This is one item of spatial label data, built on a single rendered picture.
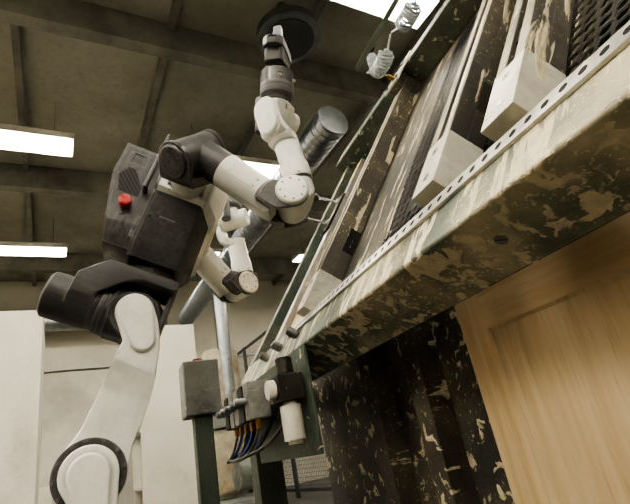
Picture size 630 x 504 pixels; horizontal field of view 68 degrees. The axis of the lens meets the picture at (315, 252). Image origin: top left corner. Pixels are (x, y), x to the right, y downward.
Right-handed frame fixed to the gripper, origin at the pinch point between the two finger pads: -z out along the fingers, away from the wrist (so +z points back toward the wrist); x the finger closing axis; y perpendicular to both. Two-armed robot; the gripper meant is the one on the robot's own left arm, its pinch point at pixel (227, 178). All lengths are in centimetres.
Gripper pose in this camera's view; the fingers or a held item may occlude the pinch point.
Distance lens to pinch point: 190.4
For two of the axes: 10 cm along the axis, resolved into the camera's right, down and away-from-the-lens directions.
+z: 1.8, 7.7, -6.1
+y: -6.2, -4.0, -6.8
